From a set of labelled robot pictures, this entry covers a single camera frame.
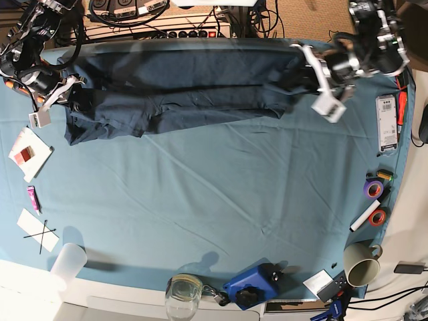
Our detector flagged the beige ceramic mug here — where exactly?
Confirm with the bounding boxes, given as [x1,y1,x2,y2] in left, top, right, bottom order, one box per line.
[343,243,383,288]

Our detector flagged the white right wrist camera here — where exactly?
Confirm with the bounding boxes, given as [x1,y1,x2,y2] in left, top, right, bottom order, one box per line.
[29,111,51,129]

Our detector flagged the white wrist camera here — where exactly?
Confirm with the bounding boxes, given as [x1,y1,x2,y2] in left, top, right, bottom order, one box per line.
[312,93,346,123]
[29,111,51,129]

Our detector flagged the black power adapter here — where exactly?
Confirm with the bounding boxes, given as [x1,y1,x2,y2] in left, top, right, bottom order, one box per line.
[394,263,427,275]

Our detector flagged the orange black pliers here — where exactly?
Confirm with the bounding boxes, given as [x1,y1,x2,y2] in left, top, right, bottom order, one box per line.
[395,71,409,91]

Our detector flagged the grey remote control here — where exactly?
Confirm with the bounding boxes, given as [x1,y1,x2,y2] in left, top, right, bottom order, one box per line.
[317,270,348,302]

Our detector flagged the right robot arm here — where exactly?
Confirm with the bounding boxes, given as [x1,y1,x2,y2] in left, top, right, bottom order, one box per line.
[1,1,88,112]

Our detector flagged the dark blue T-shirt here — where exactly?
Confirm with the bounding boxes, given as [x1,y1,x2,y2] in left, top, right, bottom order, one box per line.
[65,48,305,145]

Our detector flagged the white paper card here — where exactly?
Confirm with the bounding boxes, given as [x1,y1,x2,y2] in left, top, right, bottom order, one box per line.
[17,209,59,252]

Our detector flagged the black marker pen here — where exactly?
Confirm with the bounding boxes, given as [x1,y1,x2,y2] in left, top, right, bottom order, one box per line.
[377,187,391,203]

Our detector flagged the translucent plastic cup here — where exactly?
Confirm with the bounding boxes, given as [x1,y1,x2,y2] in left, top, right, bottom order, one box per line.
[50,243,88,282]

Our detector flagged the purple tape roll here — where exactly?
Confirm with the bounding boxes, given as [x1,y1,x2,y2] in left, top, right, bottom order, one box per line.
[363,179,384,199]

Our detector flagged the white business card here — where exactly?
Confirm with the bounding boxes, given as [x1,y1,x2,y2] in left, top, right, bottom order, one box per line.
[303,270,333,296]

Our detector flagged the orange black utility knife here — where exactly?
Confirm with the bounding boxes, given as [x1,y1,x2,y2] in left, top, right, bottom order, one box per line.
[4,80,30,97]

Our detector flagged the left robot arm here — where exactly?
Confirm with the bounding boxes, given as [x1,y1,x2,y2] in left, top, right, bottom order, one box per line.
[309,1,409,100]

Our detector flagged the green yellow battery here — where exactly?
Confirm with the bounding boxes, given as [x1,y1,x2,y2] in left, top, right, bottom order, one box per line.
[376,171,394,181]

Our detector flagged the blue clamp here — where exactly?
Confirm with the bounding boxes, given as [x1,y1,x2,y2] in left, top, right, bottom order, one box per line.
[310,288,353,321]

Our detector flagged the pink glue tube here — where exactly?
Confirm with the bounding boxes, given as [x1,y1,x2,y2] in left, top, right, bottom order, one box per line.
[27,186,41,216]

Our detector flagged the clear glass jar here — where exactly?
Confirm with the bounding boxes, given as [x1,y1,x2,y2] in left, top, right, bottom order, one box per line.
[165,274,203,320]

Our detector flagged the white paper with red swatch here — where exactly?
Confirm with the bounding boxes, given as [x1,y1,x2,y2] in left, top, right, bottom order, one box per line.
[8,127,53,183]

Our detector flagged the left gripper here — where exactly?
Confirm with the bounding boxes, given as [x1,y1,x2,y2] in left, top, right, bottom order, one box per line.
[280,43,363,100]

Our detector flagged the white power strip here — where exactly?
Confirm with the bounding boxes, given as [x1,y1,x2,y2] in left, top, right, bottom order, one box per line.
[85,13,231,41]

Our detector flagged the white marker pen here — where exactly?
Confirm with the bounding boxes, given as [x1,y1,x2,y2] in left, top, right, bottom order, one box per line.
[349,199,381,232]

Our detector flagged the light blue table cloth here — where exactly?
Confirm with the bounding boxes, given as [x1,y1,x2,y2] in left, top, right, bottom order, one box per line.
[1,74,410,297]

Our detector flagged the red tape roll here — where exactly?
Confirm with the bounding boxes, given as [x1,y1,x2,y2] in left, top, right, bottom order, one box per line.
[368,209,387,227]

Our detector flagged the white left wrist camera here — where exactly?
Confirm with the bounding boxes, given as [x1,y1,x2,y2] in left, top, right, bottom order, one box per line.
[312,93,346,123]

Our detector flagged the black hairpin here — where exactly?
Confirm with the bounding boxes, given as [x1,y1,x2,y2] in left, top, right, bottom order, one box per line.
[23,229,56,238]
[39,219,47,255]

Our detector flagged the blue box with black knob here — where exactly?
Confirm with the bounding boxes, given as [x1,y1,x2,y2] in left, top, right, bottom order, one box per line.
[223,263,283,310]

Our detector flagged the orange screwdriver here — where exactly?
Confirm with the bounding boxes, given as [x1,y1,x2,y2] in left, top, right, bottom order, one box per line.
[397,90,407,138]

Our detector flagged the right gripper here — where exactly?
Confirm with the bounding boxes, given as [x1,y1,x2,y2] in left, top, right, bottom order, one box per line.
[16,68,94,112]

